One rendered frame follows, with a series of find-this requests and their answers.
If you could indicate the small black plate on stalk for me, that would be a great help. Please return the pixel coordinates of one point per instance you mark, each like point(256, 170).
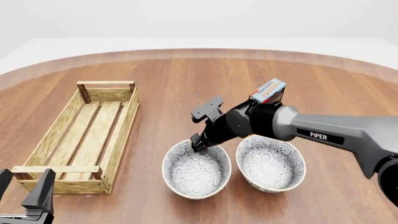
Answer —
point(207, 109)

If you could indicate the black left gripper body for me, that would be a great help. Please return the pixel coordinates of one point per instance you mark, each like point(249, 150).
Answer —
point(28, 219)

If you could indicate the chocolate pudding box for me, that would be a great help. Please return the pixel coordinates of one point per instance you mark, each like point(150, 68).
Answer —
point(269, 92)

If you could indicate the patterned grey-white bowl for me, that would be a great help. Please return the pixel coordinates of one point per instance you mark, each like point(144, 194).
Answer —
point(196, 172)
point(270, 165)

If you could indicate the wooden slat tray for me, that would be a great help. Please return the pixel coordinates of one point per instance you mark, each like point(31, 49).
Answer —
point(93, 130)

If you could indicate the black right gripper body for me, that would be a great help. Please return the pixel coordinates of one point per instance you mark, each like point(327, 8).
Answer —
point(199, 140)

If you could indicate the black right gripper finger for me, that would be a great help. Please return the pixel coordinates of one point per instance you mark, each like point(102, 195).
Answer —
point(200, 149)

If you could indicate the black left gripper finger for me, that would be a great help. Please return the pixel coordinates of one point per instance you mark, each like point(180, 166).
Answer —
point(40, 193)
point(4, 182)

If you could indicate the grey and black right robot arm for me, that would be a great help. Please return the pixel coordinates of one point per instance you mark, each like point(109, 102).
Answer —
point(326, 130)

